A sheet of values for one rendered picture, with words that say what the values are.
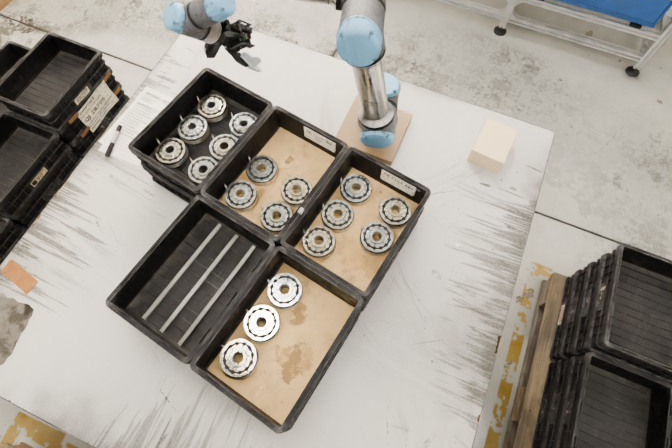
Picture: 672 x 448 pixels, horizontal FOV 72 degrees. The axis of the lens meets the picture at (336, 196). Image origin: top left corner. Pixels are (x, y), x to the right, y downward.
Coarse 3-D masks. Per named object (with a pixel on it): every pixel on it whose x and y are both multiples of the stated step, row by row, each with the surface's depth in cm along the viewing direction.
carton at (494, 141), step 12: (492, 120) 172; (480, 132) 170; (492, 132) 170; (504, 132) 170; (516, 132) 170; (480, 144) 167; (492, 144) 168; (504, 144) 168; (468, 156) 171; (480, 156) 167; (492, 156) 165; (504, 156) 165; (492, 168) 170
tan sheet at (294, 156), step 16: (272, 144) 160; (288, 144) 160; (304, 144) 160; (288, 160) 157; (304, 160) 157; (320, 160) 158; (240, 176) 155; (288, 176) 155; (304, 176) 155; (320, 176) 155; (272, 192) 152; (256, 208) 149
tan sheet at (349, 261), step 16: (368, 176) 155; (336, 192) 152; (384, 192) 152; (352, 208) 150; (368, 208) 150; (320, 224) 147; (352, 224) 147; (320, 240) 145; (336, 240) 145; (352, 240) 145; (336, 256) 143; (352, 256) 143; (368, 256) 143; (384, 256) 143; (336, 272) 140; (352, 272) 140; (368, 272) 141
